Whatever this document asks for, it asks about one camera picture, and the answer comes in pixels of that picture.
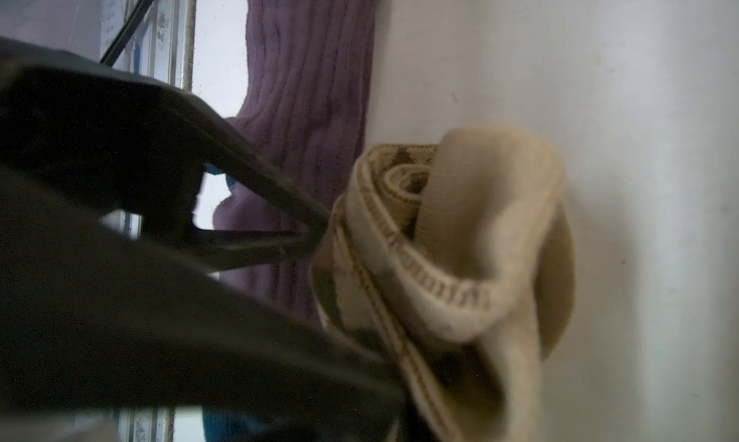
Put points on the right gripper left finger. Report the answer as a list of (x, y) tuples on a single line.
[(91, 319)]

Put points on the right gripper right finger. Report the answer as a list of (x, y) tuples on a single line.
[(110, 140)]

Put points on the purple striped sock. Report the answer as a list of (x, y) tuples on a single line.
[(309, 81)]

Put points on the brown argyle sock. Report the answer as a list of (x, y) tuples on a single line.
[(455, 259)]

